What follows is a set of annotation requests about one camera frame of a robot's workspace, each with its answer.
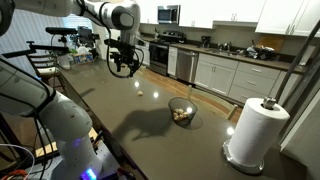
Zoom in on packets pile inside basket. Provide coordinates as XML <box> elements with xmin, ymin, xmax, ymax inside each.
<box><xmin>172</xmin><ymin>107</ymin><xmax>191</xmax><ymax>122</ymax></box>

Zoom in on metal paper towel holder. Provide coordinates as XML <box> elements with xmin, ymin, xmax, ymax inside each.
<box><xmin>222</xmin><ymin>95</ymin><xmax>266</xmax><ymax>176</ymax></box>

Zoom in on white loose cable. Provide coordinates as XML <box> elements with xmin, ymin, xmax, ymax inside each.
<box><xmin>0</xmin><ymin>143</ymin><xmax>36</xmax><ymax>180</ymax></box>

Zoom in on wooden cutting board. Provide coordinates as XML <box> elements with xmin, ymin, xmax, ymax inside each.
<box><xmin>255</xmin><ymin>34</ymin><xmax>285</xmax><ymax>53</ymax></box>

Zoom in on black coffee maker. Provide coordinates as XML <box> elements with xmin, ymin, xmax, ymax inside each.
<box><xmin>200</xmin><ymin>35</ymin><xmax>212</xmax><ymax>49</ymax></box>

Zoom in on stainless steel stove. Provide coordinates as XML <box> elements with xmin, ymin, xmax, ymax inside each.
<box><xmin>148</xmin><ymin>30</ymin><xmax>186</xmax><ymax>77</ymax></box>

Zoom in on colourful cardboard box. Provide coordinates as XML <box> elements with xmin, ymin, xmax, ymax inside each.
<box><xmin>72</xmin><ymin>52</ymin><xmax>95</xmax><ymax>65</ymax></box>

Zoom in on dish rack with dishes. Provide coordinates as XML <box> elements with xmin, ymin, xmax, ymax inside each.
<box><xmin>245</xmin><ymin>44</ymin><xmax>278</xmax><ymax>62</ymax></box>

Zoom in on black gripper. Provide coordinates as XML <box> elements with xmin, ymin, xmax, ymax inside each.
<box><xmin>104</xmin><ymin>38</ymin><xmax>145</xmax><ymax>78</ymax></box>

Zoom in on black stereo camera bar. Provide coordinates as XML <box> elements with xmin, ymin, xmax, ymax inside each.
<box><xmin>45</xmin><ymin>26</ymin><xmax>79</xmax><ymax>36</ymax></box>

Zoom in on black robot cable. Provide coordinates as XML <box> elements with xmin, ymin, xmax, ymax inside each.
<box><xmin>105</xmin><ymin>26</ymin><xmax>141</xmax><ymax>80</ymax></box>

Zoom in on white base cabinets with drawers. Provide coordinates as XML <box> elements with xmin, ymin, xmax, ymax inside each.
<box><xmin>193</xmin><ymin>52</ymin><xmax>302</xmax><ymax>105</ymax></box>

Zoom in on orange cable bundle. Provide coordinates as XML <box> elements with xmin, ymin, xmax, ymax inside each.
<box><xmin>0</xmin><ymin>169</ymin><xmax>30</xmax><ymax>180</ymax></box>

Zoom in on stainless steel dishwasher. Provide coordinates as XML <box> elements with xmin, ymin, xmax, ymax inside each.
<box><xmin>175</xmin><ymin>49</ymin><xmax>200</xmax><ymax>85</ymax></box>

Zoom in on black camera on stand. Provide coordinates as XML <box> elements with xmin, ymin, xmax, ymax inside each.
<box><xmin>77</xmin><ymin>26</ymin><xmax>100</xmax><ymax>47</ymax></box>

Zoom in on narrow white base cabinet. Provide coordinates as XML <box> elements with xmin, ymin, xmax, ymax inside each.
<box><xmin>166</xmin><ymin>45</ymin><xmax>179</xmax><ymax>77</ymax></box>

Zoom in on chrome sink faucet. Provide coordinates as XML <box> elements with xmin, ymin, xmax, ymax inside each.
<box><xmin>217</xmin><ymin>41</ymin><xmax>234</xmax><ymax>52</ymax></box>

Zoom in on wooden bar stool back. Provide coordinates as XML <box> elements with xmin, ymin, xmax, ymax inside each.
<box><xmin>226</xmin><ymin>103</ymin><xmax>240</xmax><ymax>121</ymax></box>

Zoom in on white wall cabinets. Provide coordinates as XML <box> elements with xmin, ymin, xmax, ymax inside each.
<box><xmin>136</xmin><ymin>0</ymin><xmax>320</xmax><ymax>38</ymax></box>

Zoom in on white paper towel roll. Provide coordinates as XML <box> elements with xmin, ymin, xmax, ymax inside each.
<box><xmin>227</xmin><ymin>97</ymin><xmax>291</xmax><ymax>167</ymax></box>

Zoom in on wooden chair with cushion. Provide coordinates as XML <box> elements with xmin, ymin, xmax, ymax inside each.
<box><xmin>26</xmin><ymin>53</ymin><xmax>67</xmax><ymax>92</ymax></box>

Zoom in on stainless steel microwave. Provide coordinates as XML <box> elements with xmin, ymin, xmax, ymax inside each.
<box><xmin>156</xmin><ymin>4</ymin><xmax>181</xmax><ymax>25</ymax></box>

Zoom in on grey tripod pole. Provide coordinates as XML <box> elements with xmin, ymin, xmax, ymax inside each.
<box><xmin>274</xmin><ymin>19</ymin><xmax>320</xmax><ymax>103</ymax></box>

